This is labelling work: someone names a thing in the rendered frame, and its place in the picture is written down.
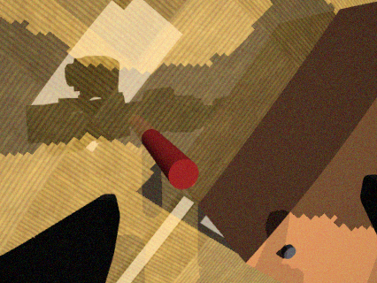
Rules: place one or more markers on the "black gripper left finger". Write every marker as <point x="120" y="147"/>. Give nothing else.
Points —
<point x="78" y="249"/>

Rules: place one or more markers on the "red peg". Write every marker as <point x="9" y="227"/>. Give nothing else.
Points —
<point x="178" y="168"/>

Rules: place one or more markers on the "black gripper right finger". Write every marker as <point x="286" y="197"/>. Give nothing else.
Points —
<point x="368" y="196"/>

